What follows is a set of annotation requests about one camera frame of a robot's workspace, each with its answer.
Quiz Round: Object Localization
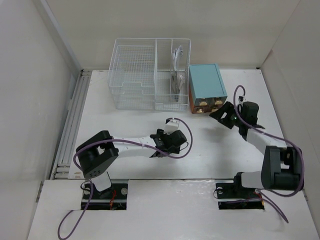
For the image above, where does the aluminium rail frame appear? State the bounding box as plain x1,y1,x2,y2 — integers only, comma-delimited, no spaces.
48,69,92,180

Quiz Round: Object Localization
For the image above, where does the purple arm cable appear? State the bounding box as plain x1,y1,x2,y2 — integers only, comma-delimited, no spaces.
233,85,306,224
57,116,194,240

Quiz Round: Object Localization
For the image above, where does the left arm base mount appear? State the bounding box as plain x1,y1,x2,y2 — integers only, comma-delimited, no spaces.
87,180,129,211

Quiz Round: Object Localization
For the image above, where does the teal orange drawer box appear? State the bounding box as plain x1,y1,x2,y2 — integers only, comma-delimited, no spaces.
188,63,228,114

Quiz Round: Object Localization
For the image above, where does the white wire desk organizer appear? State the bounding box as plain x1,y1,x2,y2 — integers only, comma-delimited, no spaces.
107,38,191,112

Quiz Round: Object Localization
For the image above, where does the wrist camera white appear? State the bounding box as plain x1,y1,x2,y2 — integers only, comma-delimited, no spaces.
238,95,246,105
164,118,180,135

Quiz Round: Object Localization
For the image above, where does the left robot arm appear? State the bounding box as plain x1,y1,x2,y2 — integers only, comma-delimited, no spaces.
74,129,187,199

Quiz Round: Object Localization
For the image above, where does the grey spiral setup guide booklet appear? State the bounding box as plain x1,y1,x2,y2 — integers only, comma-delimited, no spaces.
170,45,186,103

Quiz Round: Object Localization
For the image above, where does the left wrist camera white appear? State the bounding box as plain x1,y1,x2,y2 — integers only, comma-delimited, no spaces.
164,118,180,135

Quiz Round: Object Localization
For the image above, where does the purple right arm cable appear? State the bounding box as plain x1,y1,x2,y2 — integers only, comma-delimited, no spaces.
233,85,306,224

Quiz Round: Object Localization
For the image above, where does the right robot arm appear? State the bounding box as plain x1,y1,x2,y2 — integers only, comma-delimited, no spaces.
209,101,304,197

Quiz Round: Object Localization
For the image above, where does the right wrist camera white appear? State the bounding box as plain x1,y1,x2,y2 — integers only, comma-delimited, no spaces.
238,95,246,105

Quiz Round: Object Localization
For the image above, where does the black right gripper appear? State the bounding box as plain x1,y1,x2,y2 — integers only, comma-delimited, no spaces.
208,101,244,129

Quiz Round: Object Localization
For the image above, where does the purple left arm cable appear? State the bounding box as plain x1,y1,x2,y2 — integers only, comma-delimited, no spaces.
57,116,194,240

